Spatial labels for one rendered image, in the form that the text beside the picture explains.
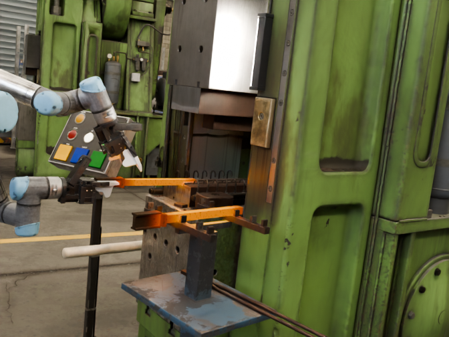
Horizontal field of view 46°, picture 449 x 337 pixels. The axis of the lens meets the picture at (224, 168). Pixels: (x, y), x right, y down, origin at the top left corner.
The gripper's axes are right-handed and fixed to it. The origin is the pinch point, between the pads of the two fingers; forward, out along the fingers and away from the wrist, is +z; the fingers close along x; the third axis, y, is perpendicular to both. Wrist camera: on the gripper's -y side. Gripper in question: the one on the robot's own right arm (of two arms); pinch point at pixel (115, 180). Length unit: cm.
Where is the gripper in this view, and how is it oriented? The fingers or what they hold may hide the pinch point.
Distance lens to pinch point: 193.5
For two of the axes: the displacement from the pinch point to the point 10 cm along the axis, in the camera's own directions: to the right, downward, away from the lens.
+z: 8.0, 0.1, 6.0
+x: 5.9, 1.8, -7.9
